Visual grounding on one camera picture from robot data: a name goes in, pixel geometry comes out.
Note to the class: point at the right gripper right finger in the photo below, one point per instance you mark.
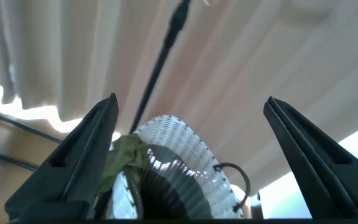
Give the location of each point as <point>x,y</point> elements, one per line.
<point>337,193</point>

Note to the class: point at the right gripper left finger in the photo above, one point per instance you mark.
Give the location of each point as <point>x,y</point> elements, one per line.
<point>42,193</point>

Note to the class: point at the white laundry basket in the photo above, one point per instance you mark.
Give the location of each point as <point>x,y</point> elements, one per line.
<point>179,137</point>

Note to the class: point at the black clothes rack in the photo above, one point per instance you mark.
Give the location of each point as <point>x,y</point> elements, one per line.
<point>174,25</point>

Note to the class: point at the green garment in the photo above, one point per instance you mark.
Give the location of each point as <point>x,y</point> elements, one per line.
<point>126,155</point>

